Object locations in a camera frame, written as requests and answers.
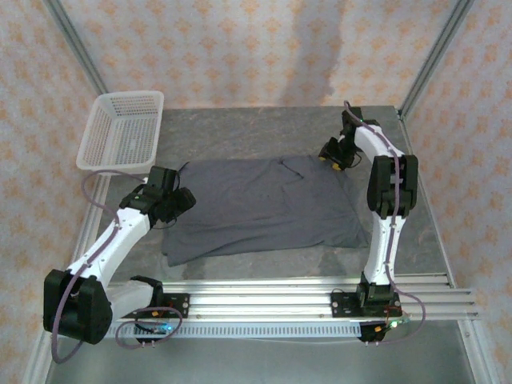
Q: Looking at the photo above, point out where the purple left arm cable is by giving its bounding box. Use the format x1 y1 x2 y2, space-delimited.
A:
51 170 184 364

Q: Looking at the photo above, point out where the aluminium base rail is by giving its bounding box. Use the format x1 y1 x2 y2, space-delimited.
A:
42 275 479 322

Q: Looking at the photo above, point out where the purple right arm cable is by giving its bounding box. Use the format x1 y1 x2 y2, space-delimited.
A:
342 99 426 346

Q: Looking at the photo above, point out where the white slotted cable duct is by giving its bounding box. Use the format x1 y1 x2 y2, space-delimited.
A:
111 322 363 339

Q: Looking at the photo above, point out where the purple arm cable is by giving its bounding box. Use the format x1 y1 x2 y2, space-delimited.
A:
342 99 426 346
51 170 184 364

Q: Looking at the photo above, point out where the grey t-shirt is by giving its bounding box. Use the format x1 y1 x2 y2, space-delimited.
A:
162 156 371 267

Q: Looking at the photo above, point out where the white plastic basket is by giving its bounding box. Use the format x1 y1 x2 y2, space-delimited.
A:
75 90 166 176

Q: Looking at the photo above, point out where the aluminium frame post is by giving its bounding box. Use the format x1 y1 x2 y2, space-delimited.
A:
398 0 477 121
43 0 110 96

